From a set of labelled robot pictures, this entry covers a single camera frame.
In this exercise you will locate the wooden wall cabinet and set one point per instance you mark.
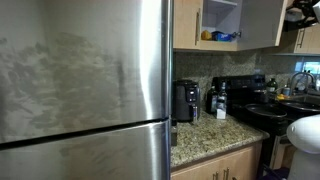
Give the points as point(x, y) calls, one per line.
point(220, 45)

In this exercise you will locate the black electric stove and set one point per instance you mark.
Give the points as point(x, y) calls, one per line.
point(250, 86)

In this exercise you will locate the chrome sink faucet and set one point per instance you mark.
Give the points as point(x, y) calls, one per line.
point(301, 74)

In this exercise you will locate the stainless steel refrigerator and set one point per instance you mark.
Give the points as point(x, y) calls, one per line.
point(83, 90)

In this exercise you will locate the wooden cabinet door white inside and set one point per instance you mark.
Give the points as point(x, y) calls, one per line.
point(261, 23)

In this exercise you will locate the white bottle black cap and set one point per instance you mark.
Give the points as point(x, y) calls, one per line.
point(221, 110)

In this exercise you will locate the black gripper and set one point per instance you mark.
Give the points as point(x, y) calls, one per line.
point(308, 13)

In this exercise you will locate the black frying pan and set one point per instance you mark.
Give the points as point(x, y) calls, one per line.
point(265, 110)

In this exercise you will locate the wooden base cabinet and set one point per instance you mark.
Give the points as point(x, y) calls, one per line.
point(220, 166)

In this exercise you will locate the dark olive oil bottle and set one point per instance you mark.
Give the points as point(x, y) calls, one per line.
point(211, 100)

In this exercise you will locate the yellow sponge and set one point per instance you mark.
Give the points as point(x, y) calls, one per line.
point(281, 97)

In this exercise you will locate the blue Ziploc box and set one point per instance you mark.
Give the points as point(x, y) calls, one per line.
point(222, 36)

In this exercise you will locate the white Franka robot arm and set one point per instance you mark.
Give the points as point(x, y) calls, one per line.
point(305, 146)

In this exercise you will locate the clear bottle blue cap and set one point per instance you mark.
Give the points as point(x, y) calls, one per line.
point(223, 91)

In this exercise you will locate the yellow plastic bag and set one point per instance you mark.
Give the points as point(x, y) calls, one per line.
point(206, 35)

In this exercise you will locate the green glass bottle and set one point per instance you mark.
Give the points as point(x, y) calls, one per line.
point(272, 86)

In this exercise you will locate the small blue cup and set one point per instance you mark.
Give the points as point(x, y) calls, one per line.
point(286, 90)

